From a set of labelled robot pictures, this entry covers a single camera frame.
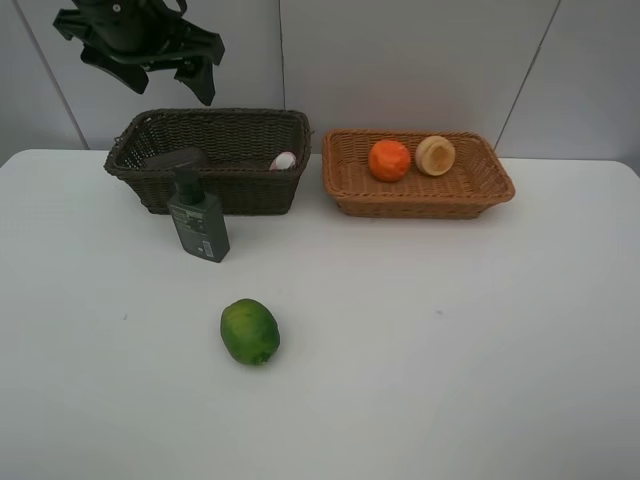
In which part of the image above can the red yellow peach fruit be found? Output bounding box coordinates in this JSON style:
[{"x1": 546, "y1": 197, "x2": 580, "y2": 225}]
[{"x1": 415, "y1": 135, "x2": 456, "y2": 177}]

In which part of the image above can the pink bottle white cap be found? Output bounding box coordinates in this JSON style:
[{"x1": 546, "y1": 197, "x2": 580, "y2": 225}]
[{"x1": 269, "y1": 151, "x2": 297, "y2": 171}]

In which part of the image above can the dark brown wicker basket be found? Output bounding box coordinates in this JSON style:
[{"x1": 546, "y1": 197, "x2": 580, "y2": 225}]
[{"x1": 104, "y1": 108, "x2": 311, "y2": 216}]

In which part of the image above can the orange tangerine fruit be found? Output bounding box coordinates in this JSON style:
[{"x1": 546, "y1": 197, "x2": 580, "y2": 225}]
[{"x1": 368, "y1": 140, "x2": 411, "y2": 182}]

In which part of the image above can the translucent pink plastic cup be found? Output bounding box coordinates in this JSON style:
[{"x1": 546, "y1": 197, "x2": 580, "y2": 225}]
[{"x1": 142, "y1": 147, "x2": 208, "y2": 170}]

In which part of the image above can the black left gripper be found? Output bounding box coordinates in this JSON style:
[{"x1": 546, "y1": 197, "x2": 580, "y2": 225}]
[{"x1": 53, "y1": 0, "x2": 225, "y2": 106}]

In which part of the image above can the green lime fruit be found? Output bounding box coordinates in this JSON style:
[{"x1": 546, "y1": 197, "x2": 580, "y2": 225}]
[{"x1": 220, "y1": 299, "x2": 281, "y2": 366}]

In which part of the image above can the light brown wicker basket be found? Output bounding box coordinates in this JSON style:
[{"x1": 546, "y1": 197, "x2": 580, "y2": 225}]
[{"x1": 322, "y1": 129, "x2": 515, "y2": 219}]

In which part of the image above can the dark green pump bottle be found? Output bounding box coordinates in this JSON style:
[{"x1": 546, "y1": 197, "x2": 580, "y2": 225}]
[{"x1": 168, "y1": 167, "x2": 230, "y2": 263}]

